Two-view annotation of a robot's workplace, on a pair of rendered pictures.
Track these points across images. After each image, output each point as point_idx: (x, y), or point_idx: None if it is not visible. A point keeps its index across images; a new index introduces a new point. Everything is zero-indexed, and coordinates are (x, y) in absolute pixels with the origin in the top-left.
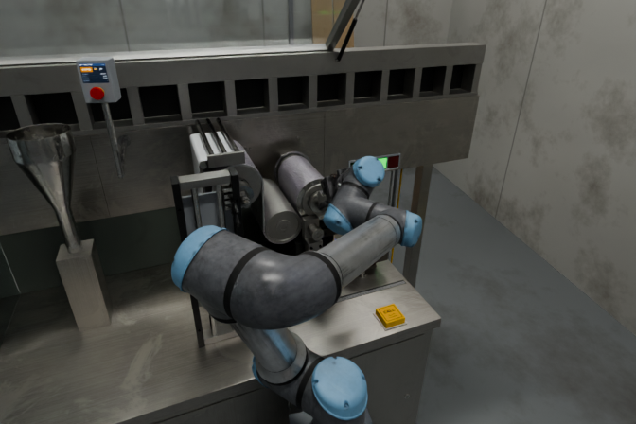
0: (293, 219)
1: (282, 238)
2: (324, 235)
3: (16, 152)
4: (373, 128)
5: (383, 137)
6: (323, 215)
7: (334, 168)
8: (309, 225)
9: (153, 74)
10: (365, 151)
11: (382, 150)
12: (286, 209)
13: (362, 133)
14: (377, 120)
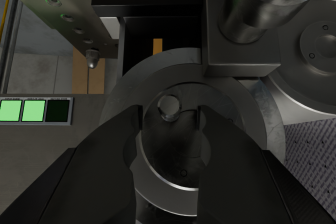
0: (285, 69)
1: (321, 1)
2: None
3: None
4: (20, 180)
5: (1, 158)
6: (169, 63)
7: (96, 114)
8: (261, 35)
9: None
10: (37, 136)
11: (5, 135)
12: (319, 115)
13: (40, 171)
14: (11, 194)
